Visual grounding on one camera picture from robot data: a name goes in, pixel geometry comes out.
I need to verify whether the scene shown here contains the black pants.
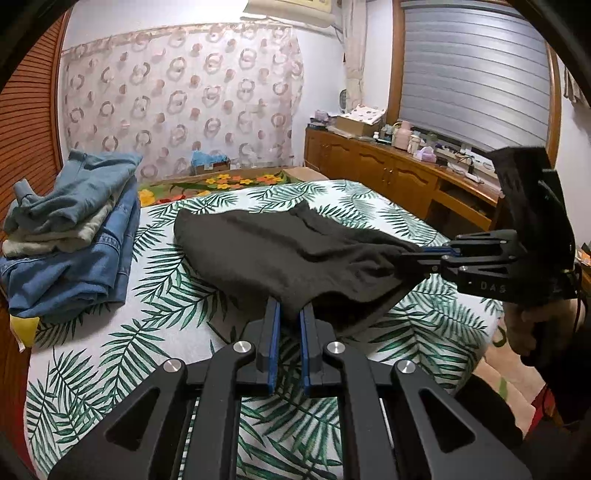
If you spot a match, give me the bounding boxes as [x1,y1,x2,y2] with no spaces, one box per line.
[173,200,423,340]

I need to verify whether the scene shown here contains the wooden sideboard cabinet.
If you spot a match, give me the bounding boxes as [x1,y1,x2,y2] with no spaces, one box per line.
[305,127,509,236]

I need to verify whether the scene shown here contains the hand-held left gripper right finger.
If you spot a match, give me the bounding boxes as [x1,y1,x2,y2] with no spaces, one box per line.
[299,307,532,480]

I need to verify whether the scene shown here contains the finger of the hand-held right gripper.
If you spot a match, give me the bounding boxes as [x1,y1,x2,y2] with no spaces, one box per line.
[398,251,462,283]
[418,244,462,259]

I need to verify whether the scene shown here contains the person's right hand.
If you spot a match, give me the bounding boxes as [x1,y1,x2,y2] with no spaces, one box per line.
[505,300,539,358]

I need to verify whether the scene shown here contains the wooden louvered wardrobe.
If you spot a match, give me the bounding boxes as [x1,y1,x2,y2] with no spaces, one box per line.
[0,18,72,402]

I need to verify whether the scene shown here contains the white power strip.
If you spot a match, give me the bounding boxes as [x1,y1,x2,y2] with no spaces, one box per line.
[455,168,497,183]

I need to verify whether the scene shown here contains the open cardboard box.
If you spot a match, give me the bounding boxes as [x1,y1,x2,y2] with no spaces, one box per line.
[335,115,377,137]

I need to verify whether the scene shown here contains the yellow cloth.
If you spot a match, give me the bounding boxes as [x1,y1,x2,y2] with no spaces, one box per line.
[11,314,40,349]

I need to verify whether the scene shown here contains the leaf-print bed sheet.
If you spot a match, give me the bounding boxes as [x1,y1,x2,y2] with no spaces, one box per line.
[25,179,504,480]

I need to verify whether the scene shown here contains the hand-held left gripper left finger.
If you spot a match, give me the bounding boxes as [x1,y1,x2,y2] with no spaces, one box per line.
[48,298,283,480]

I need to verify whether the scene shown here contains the dark blue denim jeans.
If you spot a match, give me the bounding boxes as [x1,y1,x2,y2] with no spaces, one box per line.
[0,178,141,319]

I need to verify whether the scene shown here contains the wall air conditioner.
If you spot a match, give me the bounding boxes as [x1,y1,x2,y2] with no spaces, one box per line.
[240,0,340,28]

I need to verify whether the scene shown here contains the small cardboard box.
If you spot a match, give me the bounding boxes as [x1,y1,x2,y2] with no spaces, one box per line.
[191,159,232,175]

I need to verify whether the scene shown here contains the pink bottle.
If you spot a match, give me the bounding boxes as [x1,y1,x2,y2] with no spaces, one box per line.
[394,121,413,151]

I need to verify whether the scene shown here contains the grey window blind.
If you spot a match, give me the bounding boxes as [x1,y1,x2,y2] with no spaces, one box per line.
[398,0,552,153]

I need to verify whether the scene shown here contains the beige window curtain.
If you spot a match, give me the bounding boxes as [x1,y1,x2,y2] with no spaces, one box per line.
[342,0,368,114]

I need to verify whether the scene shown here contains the beige pants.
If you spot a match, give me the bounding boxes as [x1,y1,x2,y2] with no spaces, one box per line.
[2,196,123,258]

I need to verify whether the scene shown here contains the person's right forearm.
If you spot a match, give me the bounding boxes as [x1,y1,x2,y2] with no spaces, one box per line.
[536,295,591,430]

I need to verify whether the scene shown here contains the spotted white cloth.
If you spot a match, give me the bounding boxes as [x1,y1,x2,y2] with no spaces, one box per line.
[346,105,387,124]

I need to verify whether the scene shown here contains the light blue jeans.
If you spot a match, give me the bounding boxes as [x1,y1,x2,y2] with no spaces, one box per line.
[2,150,144,234]

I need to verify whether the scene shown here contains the ring-patterned sheer curtain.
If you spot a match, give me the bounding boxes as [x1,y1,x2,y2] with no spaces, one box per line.
[60,21,305,181]

